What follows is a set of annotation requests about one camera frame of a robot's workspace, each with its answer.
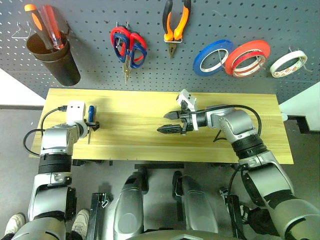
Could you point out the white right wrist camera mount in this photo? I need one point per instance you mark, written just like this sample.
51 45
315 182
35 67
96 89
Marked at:
186 96

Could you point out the black metal stand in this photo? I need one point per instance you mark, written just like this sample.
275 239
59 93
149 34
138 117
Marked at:
235 215
96 215

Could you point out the small red tape roll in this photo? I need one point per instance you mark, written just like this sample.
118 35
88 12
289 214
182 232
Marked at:
250 72

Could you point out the white sneaker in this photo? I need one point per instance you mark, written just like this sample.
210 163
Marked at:
15 223
81 221

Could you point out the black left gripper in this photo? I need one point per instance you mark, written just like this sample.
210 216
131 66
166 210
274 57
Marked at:
87 125

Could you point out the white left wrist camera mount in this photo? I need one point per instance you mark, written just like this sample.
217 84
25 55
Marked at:
75 112

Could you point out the grey pegboard with tools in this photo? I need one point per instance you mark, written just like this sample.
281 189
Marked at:
160 80

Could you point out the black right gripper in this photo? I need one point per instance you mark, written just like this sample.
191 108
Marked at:
188 122

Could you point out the white tape roll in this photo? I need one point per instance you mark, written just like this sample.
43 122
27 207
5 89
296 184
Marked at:
277 66

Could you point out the large red tape roll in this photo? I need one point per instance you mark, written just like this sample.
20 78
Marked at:
250 45

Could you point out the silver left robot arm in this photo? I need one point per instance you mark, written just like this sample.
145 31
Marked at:
55 140

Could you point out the black plastic cup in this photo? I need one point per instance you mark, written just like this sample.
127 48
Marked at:
62 70

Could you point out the blue tape roll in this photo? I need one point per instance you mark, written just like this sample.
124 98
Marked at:
200 63

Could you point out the orange black needle-nose pliers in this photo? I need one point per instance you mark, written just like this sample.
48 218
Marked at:
185 17

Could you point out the silver rounded robot leg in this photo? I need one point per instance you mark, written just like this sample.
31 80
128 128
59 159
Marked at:
130 205
197 205

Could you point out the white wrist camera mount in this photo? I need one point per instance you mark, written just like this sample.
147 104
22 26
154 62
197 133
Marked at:
186 96
75 112

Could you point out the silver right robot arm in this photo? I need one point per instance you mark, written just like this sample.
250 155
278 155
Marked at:
235 122

